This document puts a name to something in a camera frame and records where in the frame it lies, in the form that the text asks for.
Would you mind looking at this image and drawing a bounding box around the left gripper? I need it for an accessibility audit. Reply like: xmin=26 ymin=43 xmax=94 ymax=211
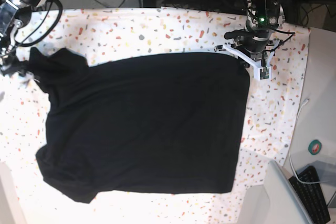
xmin=214 ymin=29 xmax=284 ymax=80

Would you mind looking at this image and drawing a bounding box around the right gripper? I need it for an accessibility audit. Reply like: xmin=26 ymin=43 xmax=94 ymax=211
xmin=1 ymin=50 xmax=28 ymax=77

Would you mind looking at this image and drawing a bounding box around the black printed t-shirt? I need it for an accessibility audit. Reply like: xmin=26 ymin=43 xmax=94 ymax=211
xmin=27 ymin=48 xmax=250 ymax=203

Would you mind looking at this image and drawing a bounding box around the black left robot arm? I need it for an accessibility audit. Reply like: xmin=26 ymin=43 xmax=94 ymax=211
xmin=215 ymin=0 xmax=286 ymax=81

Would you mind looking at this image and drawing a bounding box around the green tape roll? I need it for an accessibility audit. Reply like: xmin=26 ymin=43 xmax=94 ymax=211
xmin=308 ymin=140 xmax=322 ymax=155

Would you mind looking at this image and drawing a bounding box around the terrazzo pattern tablecloth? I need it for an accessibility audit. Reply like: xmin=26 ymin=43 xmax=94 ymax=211
xmin=1 ymin=8 xmax=310 ymax=223

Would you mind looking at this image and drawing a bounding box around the black keyboard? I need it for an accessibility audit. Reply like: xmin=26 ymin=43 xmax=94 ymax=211
xmin=289 ymin=166 xmax=331 ymax=224

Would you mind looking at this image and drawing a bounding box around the grey monitor edge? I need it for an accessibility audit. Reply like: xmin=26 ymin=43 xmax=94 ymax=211
xmin=264 ymin=161 xmax=313 ymax=224

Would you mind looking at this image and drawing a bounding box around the white usb cable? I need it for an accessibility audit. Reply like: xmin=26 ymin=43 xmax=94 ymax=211
xmin=288 ymin=98 xmax=321 ymax=184

